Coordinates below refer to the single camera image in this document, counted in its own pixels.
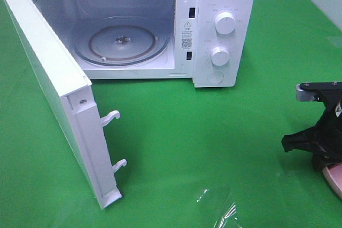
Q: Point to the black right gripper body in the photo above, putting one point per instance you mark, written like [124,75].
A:
[327,131]

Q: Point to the green table cloth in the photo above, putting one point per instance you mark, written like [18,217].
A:
[178,139]

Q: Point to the lower white microwave knob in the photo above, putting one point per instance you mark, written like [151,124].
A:
[220,56]

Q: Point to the upper white microwave knob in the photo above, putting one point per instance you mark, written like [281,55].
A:
[225,22]

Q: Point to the glass microwave turntable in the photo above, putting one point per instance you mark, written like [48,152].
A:
[122,40]

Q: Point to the white microwave knob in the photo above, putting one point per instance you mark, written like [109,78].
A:
[225,22]
[220,56]

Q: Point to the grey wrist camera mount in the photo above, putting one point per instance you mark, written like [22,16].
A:
[312,92]

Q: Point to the round door release button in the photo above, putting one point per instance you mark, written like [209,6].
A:
[215,77]

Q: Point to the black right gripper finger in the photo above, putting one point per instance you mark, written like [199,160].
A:
[304,140]

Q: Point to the white microwave door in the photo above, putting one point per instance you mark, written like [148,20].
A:
[69,94]

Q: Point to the pink round plate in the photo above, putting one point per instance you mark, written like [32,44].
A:
[334,178]

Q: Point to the clear plastic film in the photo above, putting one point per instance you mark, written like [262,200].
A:
[215,207]

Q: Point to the white microwave oven body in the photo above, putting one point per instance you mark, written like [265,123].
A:
[187,54]

